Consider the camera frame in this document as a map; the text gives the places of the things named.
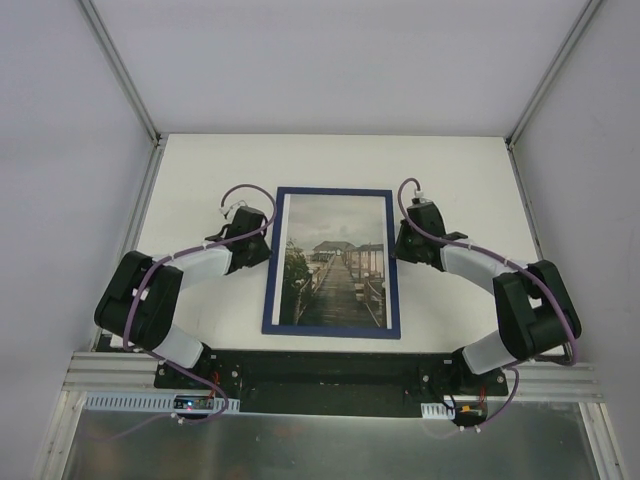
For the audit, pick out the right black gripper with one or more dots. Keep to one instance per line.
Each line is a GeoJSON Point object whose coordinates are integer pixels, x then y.
{"type": "Point", "coordinates": [406, 245]}

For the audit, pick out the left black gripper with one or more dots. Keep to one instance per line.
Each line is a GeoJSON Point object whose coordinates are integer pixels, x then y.
{"type": "Point", "coordinates": [257, 250]}

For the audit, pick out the pier landscape photo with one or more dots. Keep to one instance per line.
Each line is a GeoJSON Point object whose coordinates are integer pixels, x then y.
{"type": "Point", "coordinates": [332, 260]}

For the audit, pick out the blue wooden picture frame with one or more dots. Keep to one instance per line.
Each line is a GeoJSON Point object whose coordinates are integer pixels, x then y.
{"type": "Point", "coordinates": [272, 280]}

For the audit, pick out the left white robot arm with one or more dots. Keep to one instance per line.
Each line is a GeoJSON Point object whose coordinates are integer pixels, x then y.
{"type": "Point", "coordinates": [140, 300]}

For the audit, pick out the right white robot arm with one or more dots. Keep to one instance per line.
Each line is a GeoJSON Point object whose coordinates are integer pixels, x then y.
{"type": "Point", "coordinates": [536, 318]}

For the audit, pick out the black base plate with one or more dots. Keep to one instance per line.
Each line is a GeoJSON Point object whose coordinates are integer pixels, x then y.
{"type": "Point", "coordinates": [394, 385]}

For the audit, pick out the right white cable duct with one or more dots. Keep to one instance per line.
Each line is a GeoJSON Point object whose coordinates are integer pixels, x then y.
{"type": "Point", "coordinates": [438, 411]}

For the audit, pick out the white cable duct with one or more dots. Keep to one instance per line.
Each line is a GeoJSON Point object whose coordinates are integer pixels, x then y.
{"type": "Point", "coordinates": [159, 403]}
{"type": "Point", "coordinates": [438, 411]}

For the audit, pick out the left white cable duct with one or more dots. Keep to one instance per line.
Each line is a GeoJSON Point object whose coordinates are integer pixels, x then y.
{"type": "Point", "coordinates": [159, 403]}

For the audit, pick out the aluminium front rail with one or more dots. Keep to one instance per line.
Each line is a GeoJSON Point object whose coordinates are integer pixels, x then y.
{"type": "Point", "coordinates": [122, 372]}

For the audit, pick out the left aluminium corner post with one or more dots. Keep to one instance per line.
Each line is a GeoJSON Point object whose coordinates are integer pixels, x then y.
{"type": "Point", "coordinates": [99, 30]}

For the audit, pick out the aluminium corner post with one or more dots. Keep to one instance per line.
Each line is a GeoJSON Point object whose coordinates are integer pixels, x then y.
{"type": "Point", "coordinates": [578, 29]}
{"type": "Point", "coordinates": [99, 30]}

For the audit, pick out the right aluminium corner post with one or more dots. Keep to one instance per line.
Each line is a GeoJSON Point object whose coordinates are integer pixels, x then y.
{"type": "Point", "coordinates": [578, 29]}

